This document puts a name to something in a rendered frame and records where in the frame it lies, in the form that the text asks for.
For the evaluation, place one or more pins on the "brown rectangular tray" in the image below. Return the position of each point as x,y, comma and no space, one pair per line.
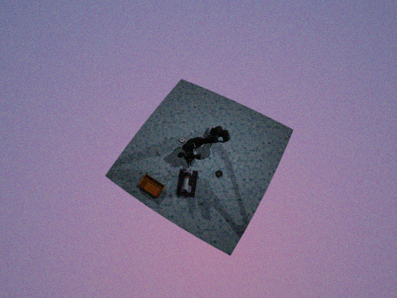
151,185

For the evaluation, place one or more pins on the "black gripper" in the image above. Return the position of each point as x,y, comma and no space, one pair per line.
197,156

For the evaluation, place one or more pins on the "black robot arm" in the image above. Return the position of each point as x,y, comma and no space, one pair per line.
199,141

